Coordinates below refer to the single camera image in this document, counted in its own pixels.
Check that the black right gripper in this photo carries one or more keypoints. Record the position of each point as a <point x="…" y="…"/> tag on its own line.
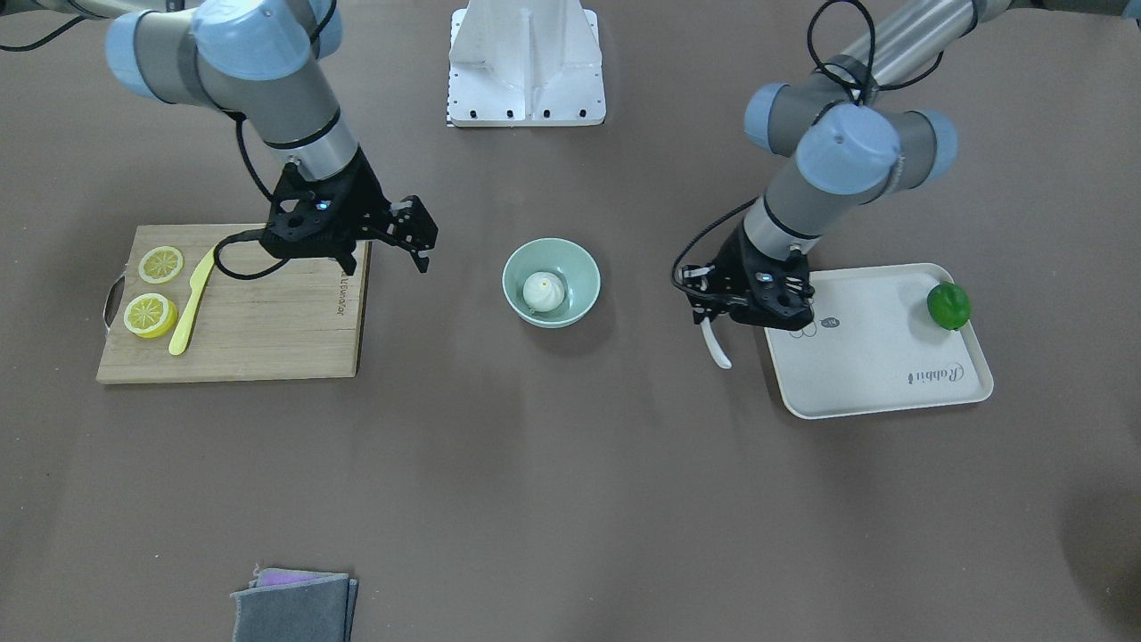
<point x="365" y="201"/>

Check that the yellow plastic knife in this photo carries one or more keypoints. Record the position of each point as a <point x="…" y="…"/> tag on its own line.
<point x="197" y="283"/>

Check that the green lime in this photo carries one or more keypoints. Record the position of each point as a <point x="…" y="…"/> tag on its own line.
<point x="949" y="306"/>

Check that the white steamed bun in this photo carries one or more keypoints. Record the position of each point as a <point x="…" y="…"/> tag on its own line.
<point x="543" y="291"/>

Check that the white ceramic spoon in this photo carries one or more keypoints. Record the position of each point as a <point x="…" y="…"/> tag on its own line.
<point x="713" y="346"/>

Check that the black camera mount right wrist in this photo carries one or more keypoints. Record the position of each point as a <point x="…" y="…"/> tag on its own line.
<point x="348" y="218"/>

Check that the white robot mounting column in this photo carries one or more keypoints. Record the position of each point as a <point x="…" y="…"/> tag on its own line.
<point x="525" y="64"/>

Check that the lemon half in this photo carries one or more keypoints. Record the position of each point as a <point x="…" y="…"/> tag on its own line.
<point x="150" y="315"/>

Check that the mint green bowl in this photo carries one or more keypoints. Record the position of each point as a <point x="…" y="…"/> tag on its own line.
<point x="573" y="263"/>

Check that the bamboo cutting board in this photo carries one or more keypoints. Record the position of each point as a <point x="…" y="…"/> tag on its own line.
<point x="304" y="321"/>

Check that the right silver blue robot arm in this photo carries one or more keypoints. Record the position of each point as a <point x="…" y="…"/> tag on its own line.
<point x="257" y="62"/>

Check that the cream rabbit tray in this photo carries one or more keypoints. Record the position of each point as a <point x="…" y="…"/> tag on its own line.
<point x="873" y="347"/>

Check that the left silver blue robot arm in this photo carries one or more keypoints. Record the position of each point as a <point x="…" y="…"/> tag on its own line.
<point x="844" y="152"/>

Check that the lemon slice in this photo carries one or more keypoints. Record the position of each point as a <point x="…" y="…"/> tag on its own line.
<point x="161" y="264"/>

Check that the grey folded cloth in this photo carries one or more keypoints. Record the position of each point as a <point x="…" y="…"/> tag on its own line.
<point x="295" y="605"/>

